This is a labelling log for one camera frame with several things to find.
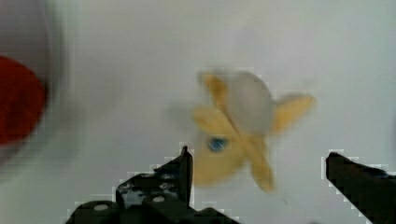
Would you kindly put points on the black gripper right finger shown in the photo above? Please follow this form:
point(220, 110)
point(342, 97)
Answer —
point(371, 190)

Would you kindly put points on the grey plate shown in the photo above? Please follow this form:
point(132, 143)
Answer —
point(32, 34)

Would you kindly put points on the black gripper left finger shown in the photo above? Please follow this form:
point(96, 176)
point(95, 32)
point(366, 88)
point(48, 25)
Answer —
point(173, 178)

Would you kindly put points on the peeled toy banana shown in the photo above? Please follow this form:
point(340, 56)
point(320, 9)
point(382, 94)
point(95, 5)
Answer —
point(243, 113)

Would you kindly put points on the red ketchup bottle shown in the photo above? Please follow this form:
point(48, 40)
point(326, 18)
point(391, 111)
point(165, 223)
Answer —
point(23, 99)

